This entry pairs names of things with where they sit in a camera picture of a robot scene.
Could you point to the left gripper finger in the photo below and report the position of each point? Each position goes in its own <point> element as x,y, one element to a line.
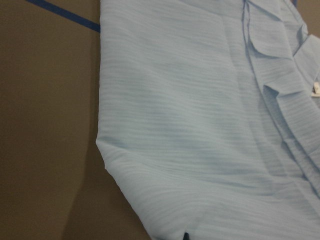
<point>186,236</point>

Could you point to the light blue button shirt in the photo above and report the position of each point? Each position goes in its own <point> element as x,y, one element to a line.
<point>207,117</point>

